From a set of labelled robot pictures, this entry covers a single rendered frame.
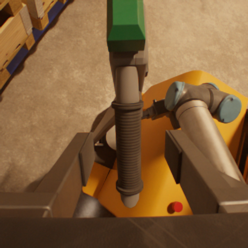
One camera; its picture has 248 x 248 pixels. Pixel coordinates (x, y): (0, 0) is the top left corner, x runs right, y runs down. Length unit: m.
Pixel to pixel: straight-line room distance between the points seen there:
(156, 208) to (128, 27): 0.67
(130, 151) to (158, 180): 0.55
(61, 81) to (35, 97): 0.26
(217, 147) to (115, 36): 0.32
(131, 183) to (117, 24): 0.19
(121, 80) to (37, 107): 1.47
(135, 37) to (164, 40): 2.05
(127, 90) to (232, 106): 0.45
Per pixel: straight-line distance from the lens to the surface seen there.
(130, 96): 0.21
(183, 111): 0.50
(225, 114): 0.62
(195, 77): 0.98
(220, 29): 2.88
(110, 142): 1.14
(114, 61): 0.21
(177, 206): 0.76
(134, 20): 0.19
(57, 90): 1.69
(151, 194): 0.77
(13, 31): 1.32
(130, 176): 0.25
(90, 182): 1.21
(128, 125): 0.22
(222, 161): 0.41
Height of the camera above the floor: 1.56
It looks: 71 degrees down
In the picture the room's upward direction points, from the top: 52 degrees clockwise
